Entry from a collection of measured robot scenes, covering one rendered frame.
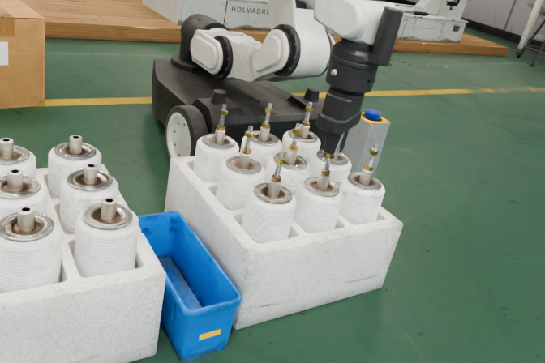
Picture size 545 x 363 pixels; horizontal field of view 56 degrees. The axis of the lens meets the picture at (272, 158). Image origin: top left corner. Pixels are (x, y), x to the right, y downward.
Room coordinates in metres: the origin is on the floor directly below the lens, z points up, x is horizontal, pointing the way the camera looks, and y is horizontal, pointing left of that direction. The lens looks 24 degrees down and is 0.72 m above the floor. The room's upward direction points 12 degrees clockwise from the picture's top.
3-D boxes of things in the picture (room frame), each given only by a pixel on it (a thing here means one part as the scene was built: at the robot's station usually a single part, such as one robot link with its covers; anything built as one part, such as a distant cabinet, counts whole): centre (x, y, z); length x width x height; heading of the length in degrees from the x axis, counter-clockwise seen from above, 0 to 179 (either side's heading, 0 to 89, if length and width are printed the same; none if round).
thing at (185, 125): (1.37, 0.26, 0.10); 0.20 x 0.05 x 0.20; 39
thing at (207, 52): (1.75, 0.22, 0.28); 0.21 x 0.20 x 0.13; 39
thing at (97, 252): (0.68, 0.23, 0.16); 0.10 x 0.10 x 0.18
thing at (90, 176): (0.78, 0.30, 0.26); 0.02 x 0.02 x 0.03
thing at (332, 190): (0.94, -0.11, 0.25); 0.08 x 0.08 x 0.01
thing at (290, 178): (1.04, -0.04, 0.16); 0.10 x 0.10 x 0.18
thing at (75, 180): (0.78, 0.30, 0.25); 0.08 x 0.08 x 0.01
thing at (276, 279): (1.04, -0.04, 0.09); 0.39 x 0.39 x 0.18; 37
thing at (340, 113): (0.94, -0.11, 0.45); 0.13 x 0.10 x 0.12; 156
